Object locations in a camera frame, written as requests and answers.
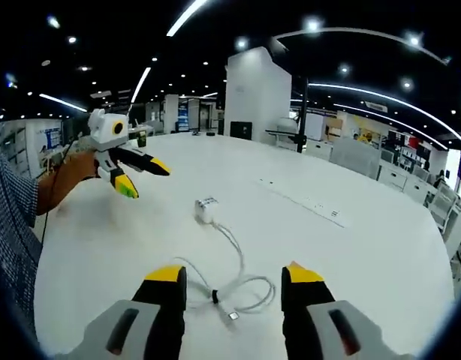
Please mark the grey desk partition panel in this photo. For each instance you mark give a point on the grey desk partition panel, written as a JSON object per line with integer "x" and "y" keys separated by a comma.
{"x": 354, "y": 157}

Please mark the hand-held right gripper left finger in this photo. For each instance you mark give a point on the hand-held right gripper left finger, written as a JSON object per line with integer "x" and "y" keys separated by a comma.
{"x": 140, "y": 322}

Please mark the red black display shelf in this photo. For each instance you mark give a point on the red black display shelf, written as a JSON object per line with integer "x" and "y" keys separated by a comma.
{"x": 408, "y": 148}

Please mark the black square box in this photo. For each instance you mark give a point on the black square box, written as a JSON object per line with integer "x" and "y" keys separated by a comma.
{"x": 241, "y": 130}

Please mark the blue standing banner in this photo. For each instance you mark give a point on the blue standing banner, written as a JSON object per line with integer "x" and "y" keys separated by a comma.
{"x": 182, "y": 117}

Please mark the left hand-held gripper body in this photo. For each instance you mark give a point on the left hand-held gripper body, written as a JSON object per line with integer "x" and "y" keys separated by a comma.
{"x": 103, "y": 131}

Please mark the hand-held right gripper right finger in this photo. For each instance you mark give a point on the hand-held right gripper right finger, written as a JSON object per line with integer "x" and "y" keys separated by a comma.
{"x": 313, "y": 322}

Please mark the person's left hand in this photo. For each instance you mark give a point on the person's left hand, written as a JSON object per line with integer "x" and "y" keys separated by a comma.
{"x": 82, "y": 167}

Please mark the white shelving unit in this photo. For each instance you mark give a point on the white shelving unit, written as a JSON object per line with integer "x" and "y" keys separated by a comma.
{"x": 12, "y": 150}

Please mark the white cabinet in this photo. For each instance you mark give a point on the white cabinet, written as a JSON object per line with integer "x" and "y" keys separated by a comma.
{"x": 314, "y": 127}

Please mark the blue wall poster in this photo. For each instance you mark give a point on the blue wall poster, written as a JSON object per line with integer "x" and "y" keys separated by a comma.
{"x": 49, "y": 141}

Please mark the white desk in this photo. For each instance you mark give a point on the white desk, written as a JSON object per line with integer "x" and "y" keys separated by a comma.
{"x": 328, "y": 243}

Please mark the black pole stand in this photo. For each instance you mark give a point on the black pole stand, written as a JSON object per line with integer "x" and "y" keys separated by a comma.
{"x": 302, "y": 112}

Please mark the long ceiling strip light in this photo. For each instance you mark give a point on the long ceiling strip light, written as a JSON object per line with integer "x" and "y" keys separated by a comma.
{"x": 185, "y": 17}

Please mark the white charger adapter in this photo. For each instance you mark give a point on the white charger adapter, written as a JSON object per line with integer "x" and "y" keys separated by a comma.
{"x": 206, "y": 206}

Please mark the small black object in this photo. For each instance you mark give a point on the small black object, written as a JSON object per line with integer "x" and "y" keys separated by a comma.
{"x": 210, "y": 133}

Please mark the yellow structure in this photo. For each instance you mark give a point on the yellow structure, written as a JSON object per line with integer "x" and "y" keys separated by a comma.
{"x": 365, "y": 137}

